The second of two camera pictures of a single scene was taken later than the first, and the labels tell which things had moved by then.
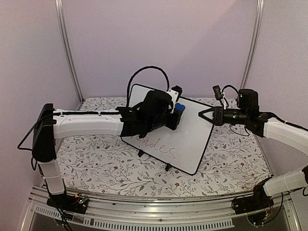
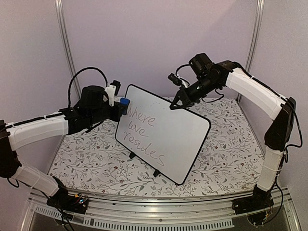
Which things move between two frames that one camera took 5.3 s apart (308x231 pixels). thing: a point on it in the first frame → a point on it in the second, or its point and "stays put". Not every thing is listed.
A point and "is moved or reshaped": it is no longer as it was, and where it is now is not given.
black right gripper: (217, 116) → (178, 96)
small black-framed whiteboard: (182, 147) is moved or reshaped
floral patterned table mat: (233, 160) stays put
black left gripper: (173, 124) → (117, 114)
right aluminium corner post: (253, 44) stays put
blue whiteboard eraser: (180, 107) is moved or reshaped
